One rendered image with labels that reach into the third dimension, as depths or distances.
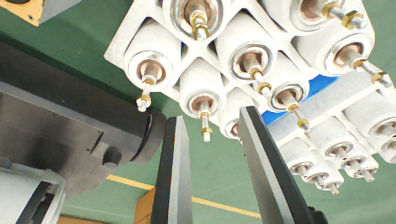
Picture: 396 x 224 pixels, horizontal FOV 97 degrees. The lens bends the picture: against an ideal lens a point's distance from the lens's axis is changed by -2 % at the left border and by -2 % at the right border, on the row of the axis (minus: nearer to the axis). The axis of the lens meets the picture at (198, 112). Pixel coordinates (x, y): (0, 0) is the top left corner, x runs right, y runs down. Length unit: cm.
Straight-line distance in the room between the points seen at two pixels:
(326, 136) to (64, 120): 71
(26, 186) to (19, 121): 29
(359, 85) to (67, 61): 83
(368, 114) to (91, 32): 76
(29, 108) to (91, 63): 21
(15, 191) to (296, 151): 64
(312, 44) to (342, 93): 27
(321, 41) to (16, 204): 52
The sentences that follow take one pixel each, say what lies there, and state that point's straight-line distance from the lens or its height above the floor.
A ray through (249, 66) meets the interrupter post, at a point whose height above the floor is 28.
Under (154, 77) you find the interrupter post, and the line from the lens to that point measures 29.
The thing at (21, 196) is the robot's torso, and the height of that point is 41.
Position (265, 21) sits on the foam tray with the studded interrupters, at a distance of 39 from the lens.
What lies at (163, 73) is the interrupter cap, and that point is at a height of 25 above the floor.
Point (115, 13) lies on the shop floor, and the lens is 57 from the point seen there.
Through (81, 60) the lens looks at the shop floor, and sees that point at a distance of 67.
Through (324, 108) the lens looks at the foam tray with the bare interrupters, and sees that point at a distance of 63.
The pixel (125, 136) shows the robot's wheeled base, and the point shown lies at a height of 18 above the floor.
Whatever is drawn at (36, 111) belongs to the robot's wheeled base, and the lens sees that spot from 58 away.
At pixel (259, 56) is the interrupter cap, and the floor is 25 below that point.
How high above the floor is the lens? 52
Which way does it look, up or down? 47 degrees down
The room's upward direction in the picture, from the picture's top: 176 degrees clockwise
